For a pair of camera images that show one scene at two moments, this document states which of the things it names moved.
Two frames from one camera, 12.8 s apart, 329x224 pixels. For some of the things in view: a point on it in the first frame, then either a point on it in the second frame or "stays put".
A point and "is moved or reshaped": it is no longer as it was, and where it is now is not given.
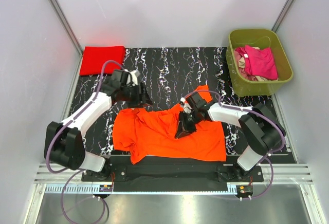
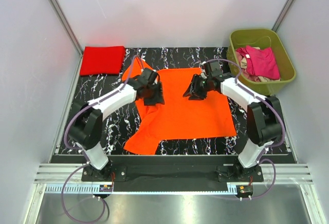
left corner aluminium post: x=60 y=15 stays put
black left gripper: x=141 y=94 → x=153 y=93
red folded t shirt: x=94 y=57 stays put
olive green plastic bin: x=257 y=62 stays put
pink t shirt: x=259 y=62 stays put
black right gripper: x=187 y=120 → x=196 y=87
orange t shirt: x=148 y=133 is moved or reshaped
